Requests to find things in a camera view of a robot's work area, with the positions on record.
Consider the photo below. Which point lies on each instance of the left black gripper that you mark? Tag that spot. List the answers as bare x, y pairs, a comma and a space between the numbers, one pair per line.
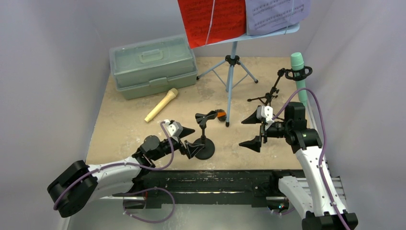
190, 148

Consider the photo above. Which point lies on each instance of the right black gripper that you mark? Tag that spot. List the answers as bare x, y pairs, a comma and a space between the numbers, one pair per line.
262, 131

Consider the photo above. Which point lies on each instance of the black round-base microphone stand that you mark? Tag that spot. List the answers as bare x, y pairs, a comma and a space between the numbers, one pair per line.
208, 149

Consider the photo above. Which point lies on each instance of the cream yellow microphone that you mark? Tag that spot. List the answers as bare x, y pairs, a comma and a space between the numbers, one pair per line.
171, 94

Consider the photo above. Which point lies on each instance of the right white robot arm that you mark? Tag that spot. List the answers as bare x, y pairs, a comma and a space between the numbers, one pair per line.
321, 208

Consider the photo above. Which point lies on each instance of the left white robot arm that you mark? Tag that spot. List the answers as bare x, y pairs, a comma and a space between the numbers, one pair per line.
80, 183

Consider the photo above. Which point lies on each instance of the orange black hex key set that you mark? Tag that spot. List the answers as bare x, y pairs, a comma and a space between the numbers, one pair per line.
221, 115

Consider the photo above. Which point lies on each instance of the black tripod microphone stand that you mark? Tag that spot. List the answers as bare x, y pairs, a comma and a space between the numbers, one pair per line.
288, 74

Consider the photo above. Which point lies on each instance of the light blue music stand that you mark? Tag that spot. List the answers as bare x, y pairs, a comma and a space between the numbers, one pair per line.
233, 59

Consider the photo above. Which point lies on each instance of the mint green microphone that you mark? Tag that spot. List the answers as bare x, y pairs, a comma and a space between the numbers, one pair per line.
297, 64

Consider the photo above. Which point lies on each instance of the grey-green plastic toolbox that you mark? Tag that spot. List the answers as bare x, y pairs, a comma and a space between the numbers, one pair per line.
154, 66

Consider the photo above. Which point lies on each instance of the lavender sheet music page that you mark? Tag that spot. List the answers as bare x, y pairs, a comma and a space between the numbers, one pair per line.
267, 16

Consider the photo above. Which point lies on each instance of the red sheet music page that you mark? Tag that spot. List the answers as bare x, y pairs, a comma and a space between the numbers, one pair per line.
211, 21

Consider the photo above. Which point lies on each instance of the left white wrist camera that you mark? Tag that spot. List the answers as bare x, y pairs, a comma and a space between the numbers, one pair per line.
173, 128

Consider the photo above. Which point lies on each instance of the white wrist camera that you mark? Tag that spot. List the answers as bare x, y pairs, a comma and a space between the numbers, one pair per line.
264, 114
173, 128

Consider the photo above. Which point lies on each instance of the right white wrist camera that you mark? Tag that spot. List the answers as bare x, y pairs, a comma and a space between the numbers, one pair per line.
264, 114

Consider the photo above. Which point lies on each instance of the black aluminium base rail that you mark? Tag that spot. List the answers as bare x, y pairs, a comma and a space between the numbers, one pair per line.
257, 188

